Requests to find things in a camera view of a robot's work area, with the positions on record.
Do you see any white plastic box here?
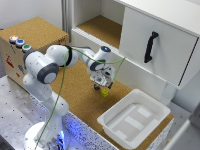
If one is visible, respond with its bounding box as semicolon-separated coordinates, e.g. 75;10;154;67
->
96;88;172;150

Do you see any blue button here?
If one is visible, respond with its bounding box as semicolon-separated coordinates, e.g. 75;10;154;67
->
15;38;26;48

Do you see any white cabinet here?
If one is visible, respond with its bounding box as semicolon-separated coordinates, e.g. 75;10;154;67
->
70;0;200;108

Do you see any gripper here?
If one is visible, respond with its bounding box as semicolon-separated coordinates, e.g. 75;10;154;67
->
89;68;114;89

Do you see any white sliding door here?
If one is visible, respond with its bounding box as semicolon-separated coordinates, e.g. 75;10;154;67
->
118;6;200;87

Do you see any black door handle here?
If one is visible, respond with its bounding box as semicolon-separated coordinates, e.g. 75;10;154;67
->
143;31;160;64

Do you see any green button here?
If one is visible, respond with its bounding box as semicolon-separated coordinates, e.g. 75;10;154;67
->
21;43;33;53

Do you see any yellow block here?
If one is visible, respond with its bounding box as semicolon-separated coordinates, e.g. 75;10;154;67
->
101;89;110;98

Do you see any purple block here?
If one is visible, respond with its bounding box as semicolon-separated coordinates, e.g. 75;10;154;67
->
93;83;101;91

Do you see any red button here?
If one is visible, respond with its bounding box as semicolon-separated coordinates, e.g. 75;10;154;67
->
9;34;19;44

